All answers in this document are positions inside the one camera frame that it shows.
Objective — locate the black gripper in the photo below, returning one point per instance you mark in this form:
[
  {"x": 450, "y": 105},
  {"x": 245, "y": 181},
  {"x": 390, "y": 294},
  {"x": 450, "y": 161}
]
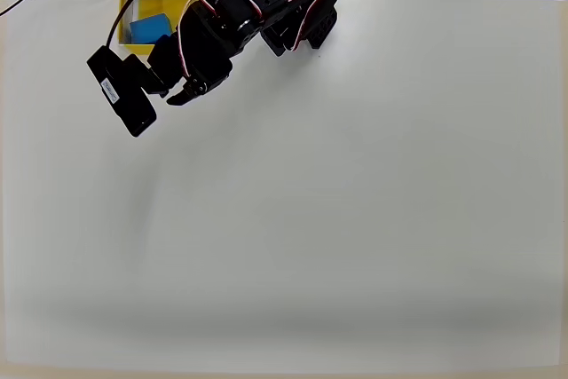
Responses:
[{"x": 209, "y": 79}]

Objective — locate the blue block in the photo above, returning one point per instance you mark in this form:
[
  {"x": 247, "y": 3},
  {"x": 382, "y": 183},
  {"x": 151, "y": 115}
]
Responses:
[{"x": 150, "y": 29}]

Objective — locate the yellow cardboard box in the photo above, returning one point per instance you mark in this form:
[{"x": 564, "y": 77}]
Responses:
[{"x": 133, "y": 48}]

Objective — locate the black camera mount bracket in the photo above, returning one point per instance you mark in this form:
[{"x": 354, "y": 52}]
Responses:
[{"x": 144, "y": 75}]

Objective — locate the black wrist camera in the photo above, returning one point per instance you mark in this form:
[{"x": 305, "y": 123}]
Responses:
[{"x": 122, "y": 90}]

